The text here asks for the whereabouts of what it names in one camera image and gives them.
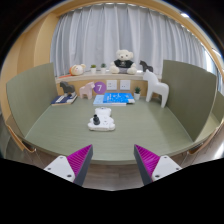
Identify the small dark horse figurine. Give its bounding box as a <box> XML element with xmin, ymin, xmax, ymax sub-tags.
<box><xmin>140</xmin><ymin>60</ymin><xmax>153</xmax><ymax>72</ymax></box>

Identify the white curtain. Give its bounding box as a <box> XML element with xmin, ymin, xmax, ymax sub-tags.
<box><xmin>50</xmin><ymin>4</ymin><xmax>206</xmax><ymax>76</ymax></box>

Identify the dark blue book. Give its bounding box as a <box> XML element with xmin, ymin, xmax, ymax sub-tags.
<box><xmin>51</xmin><ymin>94</ymin><xmax>77</xmax><ymax>106</ymax></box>

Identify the white wall socket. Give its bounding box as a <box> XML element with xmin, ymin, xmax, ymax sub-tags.
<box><xmin>120</xmin><ymin>80</ymin><xmax>131</xmax><ymax>90</ymax></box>
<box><xmin>106</xmin><ymin>80</ymin><xmax>117</xmax><ymax>90</ymax></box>

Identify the black charger plug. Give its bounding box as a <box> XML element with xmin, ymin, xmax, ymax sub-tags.
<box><xmin>93</xmin><ymin>114</ymin><xmax>100</xmax><ymax>125</ymax></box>

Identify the green partition panel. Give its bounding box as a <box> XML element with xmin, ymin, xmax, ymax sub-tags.
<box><xmin>162</xmin><ymin>60</ymin><xmax>224</xmax><ymax>141</ymax></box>
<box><xmin>6</xmin><ymin>63</ymin><xmax>57</xmax><ymax>136</ymax></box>

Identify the right white wall socket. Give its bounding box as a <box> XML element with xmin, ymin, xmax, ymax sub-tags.
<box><xmin>120</xmin><ymin>80</ymin><xmax>131</xmax><ymax>90</ymax></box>

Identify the right small potted plant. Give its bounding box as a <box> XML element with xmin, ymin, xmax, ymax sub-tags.
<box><xmin>101</xmin><ymin>63</ymin><xmax>107</xmax><ymax>74</ymax></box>

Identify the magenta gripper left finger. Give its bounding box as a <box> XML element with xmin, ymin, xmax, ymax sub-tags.
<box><xmin>44</xmin><ymin>144</ymin><xmax>93</xmax><ymax>186</ymax></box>

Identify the small potted plant on desk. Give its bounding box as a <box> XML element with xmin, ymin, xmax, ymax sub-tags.
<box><xmin>134</xmin><ymin>86</ymin><xmax>141</xmax><ymax>100</ymax></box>

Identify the light blue book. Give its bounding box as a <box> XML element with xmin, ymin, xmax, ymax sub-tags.
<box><xmin>93</xmin><ymin>95</ymin><xmax>125</xmax><ymax>106</ymax></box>

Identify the left green partition panel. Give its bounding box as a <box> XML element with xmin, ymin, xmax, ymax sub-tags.
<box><xmin>6</xmin><ymin>63</ymin><xmax>57</xmax><ymax>136</ymax></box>

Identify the wooden window shelf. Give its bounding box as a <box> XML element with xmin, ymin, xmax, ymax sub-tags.
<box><xmin>55</xmin><ymin>71</ymin><xmax>144</xmax><ymax>83</ymax></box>

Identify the pink wooden horse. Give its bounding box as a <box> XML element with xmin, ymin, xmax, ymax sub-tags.
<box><xmin>79</xmin><ymin>82</ymin><xmax>95</xmax><ymax>99</ymax></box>

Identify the white teddy bear black shirt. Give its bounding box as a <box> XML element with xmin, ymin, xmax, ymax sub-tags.
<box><xmin>109</xmin><ymin>49</ymin><xmax>137</xmax><ymax>75</ymax></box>

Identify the dark grey wooden horse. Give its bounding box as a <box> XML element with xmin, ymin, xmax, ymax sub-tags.
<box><xmin>60</xmin><ymin>81</ymin><xmax>75</xmax><ymax>93</ymax></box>

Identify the left small potted plant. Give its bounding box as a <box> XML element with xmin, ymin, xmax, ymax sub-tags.
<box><xmin>90</xmin><ymin>64</ymin><xmax>96</xmax><ymax>74</ymax></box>

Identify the large white wooden horse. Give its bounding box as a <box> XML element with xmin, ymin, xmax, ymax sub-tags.
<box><xmin>143</xmin><ymin>70</ymin><xmax>169</xmax><ymax>108</ymax></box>

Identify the right green partition panel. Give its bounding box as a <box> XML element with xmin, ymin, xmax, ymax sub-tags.
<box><xmin>162</xmin><ymin>60</ymin><xmax>224</xmax><ymax>141</ymax></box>

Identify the orange white plush toy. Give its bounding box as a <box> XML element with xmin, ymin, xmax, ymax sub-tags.
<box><xmin>69</xmin><ymin>64</ymin><xmax>86</xmax><ymax>76</ymax></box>

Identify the purple round number sign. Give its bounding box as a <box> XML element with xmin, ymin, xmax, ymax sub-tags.
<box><xmin>94</xmin><ymin>81</ymin><xmax>106</xmax><ymax>94</ymax></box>

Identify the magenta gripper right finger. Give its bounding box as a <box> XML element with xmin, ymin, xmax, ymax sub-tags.
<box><xmin>134</xmin><ymin>144</ymin><xmax>181</xmax><ymax>185</ymax></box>

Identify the left white wall socket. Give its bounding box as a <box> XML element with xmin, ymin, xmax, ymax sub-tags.
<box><xmin>106</xmin><ymin>80</ymin><xmax>117</xmax><ymax>90</ymax></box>

